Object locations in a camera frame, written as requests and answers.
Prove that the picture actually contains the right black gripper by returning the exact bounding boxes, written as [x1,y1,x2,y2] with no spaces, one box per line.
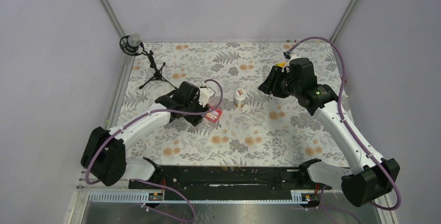
[258,65,301,98]

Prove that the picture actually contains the red pill organizer box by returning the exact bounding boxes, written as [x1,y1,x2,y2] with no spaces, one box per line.
[204,99,223,123]

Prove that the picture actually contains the white orange pill bottle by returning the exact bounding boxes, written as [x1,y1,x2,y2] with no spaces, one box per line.
[234,88,247,108]

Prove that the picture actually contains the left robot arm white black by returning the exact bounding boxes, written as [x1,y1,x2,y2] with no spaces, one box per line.
[80,82,215,188]

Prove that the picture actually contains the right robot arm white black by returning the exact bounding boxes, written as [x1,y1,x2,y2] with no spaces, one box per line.
[258,58,400,207]

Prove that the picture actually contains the yellow green plastic tool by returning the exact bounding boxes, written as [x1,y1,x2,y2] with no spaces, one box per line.
[276,62,286,68]

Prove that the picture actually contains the floral patterned table mat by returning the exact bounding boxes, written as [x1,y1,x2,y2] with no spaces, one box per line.
[118,42,347,167]

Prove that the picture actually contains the microphone on black tripod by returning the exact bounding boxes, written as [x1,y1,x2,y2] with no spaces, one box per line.
[119,33,179,91]

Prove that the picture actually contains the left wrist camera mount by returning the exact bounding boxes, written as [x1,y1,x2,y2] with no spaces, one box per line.
[198,87,215,107]

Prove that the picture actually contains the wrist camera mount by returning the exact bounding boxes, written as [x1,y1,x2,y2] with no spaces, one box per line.
[198,87,215,107]
[283,51,300,67]

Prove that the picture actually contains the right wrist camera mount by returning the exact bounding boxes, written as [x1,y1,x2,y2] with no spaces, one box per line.
[283,51,300,67]

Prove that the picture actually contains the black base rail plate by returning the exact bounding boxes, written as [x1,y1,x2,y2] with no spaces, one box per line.
[149,165,324,199]

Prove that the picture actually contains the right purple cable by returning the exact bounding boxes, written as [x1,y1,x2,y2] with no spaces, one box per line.
[284,36,403,223]

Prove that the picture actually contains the white slotted cable duct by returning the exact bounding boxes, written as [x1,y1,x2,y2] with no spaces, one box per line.
[88,190,319,204]

